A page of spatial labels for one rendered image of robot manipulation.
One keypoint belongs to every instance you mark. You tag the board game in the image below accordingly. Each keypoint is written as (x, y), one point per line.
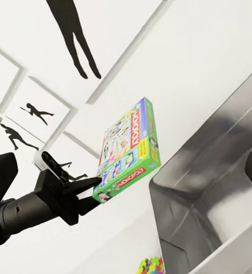
(129, 151)

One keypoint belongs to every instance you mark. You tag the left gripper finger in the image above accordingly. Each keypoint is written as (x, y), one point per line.
(85, 205)
(72, 189)

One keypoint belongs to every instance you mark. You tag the desk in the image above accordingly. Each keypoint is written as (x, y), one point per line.
(124, 252)

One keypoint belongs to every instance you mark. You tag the jigsaw puzzle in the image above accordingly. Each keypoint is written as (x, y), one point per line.
(156, 266)

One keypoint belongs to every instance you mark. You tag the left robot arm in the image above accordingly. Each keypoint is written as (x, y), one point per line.
(54, 196)

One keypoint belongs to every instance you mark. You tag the toy box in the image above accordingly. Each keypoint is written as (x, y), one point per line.
(202, 197)

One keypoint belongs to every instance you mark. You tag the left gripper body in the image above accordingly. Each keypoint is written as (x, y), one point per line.
(44, 203)

